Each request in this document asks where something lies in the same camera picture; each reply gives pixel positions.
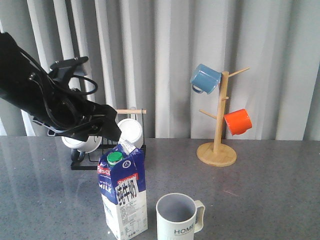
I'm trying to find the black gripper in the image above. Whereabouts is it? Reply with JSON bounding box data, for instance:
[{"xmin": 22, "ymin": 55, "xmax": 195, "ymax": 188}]
[{"xmin": 32, "ymin": 89, "xmax": 122, "ymax": 141}]

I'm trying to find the blue white milk carton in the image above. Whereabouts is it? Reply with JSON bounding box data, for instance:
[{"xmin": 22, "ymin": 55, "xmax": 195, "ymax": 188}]
[{"xmin": 97, "ymin": 140, "xmax": 148, "ymax": 240}]

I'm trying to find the white HOME cup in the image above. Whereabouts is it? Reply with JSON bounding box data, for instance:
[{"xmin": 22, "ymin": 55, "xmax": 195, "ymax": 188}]
[{"xmin": 156, "ymin": 193, "xmax": 206, "ymax": 240}]

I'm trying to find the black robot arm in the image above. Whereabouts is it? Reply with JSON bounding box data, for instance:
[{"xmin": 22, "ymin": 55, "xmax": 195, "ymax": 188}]
[{"xmin": 0, "ymin": 32, "xmax": 122, "ymax": 142}]

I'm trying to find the white smiley face mug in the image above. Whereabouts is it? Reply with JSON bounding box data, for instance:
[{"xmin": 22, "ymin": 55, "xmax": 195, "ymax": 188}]
[{"xmin": 61, "ymin": 136, "xmax": 103, "ymax": 163}]

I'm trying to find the white ribbed mug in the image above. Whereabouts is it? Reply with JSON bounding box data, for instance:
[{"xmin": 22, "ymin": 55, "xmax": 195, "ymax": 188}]
[{"xmin": 117, "ymin": 118, "xmax": 143, "ymax": 149}]

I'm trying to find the blue enamel mug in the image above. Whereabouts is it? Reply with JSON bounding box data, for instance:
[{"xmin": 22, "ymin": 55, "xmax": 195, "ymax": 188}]
[{"xmin": 190, "ymin": 64, "xmax": 222, "ymax": 95}]

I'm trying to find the wooden mug tree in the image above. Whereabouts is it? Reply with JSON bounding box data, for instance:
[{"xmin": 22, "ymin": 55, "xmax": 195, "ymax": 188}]
[{"xmin": 196, "ymin": 67, "xmax": 250, "ymax": 167}]

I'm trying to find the orange enamel mug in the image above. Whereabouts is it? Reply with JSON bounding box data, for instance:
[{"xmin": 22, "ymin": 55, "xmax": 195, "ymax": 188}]
[{"xmin": 223, "ymin": 108, "xmax": 253, "ymax": 136}]

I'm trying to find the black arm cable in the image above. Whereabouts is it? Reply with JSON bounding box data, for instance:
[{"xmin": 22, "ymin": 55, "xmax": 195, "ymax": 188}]
[{"xmin": 18, "ymin": 47, "xmax": 99, "ymax": 96}]

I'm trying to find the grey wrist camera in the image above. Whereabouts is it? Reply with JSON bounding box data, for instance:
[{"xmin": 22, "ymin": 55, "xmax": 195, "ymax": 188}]
[{"xmin": 48, "ymin": 56, "xmax": 89, "ymax": 84}]

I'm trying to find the black wire mug rack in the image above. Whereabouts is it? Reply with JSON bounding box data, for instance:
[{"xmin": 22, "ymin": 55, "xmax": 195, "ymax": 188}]
[{"xmin": 70, "ymin": 108, "xmax": 148, "ymax": 171}]

